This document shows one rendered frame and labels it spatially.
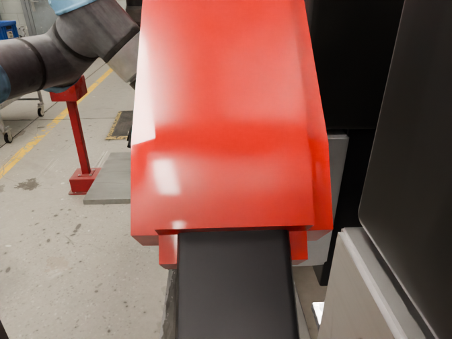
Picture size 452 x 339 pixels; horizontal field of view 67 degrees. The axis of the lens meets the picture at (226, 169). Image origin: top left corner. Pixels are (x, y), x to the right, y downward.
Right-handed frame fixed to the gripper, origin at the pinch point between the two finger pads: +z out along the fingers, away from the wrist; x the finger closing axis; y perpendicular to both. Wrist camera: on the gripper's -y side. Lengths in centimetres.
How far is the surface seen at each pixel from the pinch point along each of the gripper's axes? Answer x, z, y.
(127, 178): -1.9, -8.8, -13.6
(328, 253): -44.1, -10.9, 14.4
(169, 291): -16.4, 5.9, -15.5
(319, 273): -43.8, -9.9, 13.3
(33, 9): 704, -215, -273
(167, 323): -22.3, 6.0, -15.3
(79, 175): 161, 8, -130
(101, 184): -3.8, -11.4, -16.7
